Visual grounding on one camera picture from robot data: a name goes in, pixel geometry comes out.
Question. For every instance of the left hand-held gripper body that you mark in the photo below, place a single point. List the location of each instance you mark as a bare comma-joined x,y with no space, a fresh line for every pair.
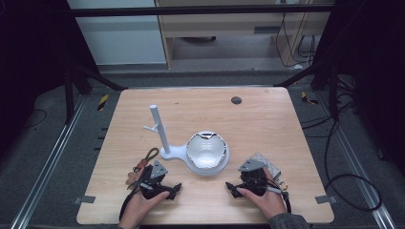
153,184

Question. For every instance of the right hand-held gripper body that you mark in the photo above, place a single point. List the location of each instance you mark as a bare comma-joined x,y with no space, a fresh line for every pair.
254,181

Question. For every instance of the checked grey white pouch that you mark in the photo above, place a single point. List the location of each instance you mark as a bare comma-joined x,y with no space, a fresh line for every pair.
272,168

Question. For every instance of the person's right hand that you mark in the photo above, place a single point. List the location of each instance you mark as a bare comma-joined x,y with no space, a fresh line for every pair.
270,200

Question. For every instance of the person's left hand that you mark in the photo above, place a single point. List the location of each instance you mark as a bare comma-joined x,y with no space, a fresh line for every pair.
140,206

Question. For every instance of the white tree-shaped stand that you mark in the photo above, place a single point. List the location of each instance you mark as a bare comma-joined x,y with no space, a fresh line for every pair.
164,140

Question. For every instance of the grey round table grommet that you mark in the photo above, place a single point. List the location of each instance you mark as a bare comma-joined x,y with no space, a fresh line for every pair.
236,100

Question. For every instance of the yellow black striped tape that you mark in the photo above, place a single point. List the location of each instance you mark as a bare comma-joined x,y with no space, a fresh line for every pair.
102,102
308,98

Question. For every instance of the black metal stand leg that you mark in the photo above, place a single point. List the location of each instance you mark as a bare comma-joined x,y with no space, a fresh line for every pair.
95,78
318,71

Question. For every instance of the white cabinet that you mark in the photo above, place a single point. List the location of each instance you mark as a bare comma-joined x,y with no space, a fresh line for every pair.
121,38

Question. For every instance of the light wooden desk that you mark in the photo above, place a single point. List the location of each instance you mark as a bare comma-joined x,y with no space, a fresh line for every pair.
223,22

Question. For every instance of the black curtain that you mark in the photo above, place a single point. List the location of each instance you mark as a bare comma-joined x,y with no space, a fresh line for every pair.
31,63
375,63

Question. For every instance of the grey table bracket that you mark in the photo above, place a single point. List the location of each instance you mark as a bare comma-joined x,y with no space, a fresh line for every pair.
84,199
325,199

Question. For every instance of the aluminium floor rail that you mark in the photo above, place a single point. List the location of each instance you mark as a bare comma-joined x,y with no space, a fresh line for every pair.
47,162
359,165

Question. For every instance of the black horizontal frame bar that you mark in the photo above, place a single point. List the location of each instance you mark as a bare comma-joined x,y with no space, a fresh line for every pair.
191,11

